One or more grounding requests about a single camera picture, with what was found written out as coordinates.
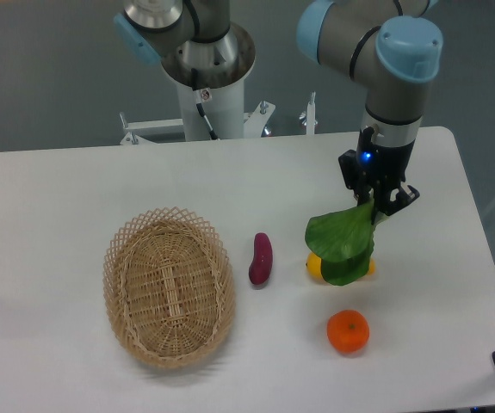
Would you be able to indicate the yellow lemon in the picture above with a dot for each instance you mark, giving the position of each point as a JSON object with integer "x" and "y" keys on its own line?
{"x": 313, "y": 266}

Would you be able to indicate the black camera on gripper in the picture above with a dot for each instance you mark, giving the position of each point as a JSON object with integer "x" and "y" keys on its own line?
{"x": 349, "y": 168}

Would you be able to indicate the orange tangerine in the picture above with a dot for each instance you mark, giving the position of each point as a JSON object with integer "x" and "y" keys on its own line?
{"x": 348, "y": 331}

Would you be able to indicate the green leafy vegetable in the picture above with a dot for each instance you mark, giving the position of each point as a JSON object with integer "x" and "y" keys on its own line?
{"x": 344, "y": 241}

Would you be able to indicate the woven wicker basket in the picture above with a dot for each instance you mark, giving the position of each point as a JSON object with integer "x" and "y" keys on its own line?
{"x": 168, "y": 288}

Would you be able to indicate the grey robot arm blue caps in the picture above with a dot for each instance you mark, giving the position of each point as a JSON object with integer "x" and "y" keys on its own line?
{"x": 386, "y": 46}

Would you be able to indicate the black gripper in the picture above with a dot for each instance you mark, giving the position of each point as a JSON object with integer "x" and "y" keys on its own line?
{"x": 385, "y": 167}

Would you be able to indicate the white metal base frame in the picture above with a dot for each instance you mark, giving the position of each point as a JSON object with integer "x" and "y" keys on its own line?
{"x": 255, "y": 125}

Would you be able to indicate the purple sweet potato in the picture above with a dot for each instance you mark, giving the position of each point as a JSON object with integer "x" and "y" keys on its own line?
{"x": 262, "y": 260}

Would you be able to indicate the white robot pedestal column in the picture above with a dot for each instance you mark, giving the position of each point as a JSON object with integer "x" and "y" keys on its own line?
{"x": 224, "y": 108}

